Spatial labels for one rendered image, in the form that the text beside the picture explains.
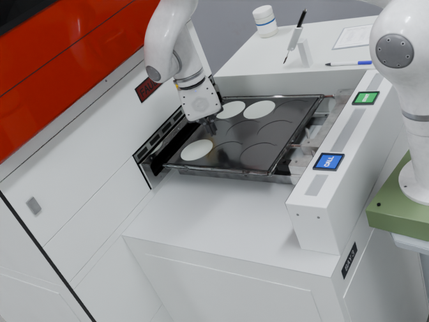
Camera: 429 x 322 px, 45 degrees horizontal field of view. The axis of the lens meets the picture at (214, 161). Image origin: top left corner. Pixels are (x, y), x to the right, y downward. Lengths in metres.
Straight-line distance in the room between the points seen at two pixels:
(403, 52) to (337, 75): 0.64
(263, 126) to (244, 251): 0.42
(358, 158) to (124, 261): 0.71
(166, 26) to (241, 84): 0.53
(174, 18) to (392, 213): 0.65
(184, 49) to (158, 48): 0.10
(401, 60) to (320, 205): 0.33
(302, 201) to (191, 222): 0.40
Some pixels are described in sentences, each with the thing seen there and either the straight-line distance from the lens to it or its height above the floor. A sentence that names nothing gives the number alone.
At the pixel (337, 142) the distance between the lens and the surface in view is 1.23.
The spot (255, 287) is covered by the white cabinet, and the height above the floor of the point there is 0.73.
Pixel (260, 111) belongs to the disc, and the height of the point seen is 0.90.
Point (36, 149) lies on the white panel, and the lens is 1.27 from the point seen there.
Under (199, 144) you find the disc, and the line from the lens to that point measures 1.53.
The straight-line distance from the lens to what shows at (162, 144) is 1.54.
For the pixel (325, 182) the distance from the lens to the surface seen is 1.11.
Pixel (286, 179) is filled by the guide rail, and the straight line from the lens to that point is 1.36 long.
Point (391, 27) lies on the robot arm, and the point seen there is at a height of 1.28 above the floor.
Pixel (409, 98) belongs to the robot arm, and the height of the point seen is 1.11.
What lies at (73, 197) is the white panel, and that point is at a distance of 1.35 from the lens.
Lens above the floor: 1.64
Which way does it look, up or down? 31 degrees down
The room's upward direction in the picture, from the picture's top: 23 degrees counter-clockwise
